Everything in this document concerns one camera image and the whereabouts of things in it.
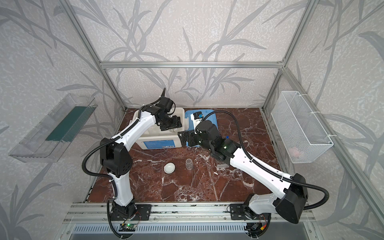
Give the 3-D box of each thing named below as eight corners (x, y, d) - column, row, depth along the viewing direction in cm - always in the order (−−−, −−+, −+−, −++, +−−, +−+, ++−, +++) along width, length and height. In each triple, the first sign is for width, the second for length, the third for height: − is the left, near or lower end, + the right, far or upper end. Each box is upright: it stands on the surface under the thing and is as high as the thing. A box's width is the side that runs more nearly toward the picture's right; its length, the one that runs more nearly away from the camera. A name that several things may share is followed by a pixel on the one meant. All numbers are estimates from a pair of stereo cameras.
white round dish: (163, 173, 89) (162, 172, 87) (165, 164, 93) (164, 162, 91) (174, 173, 89) (174, 172, 87) (175, 164, 93) (175, 162, 91)
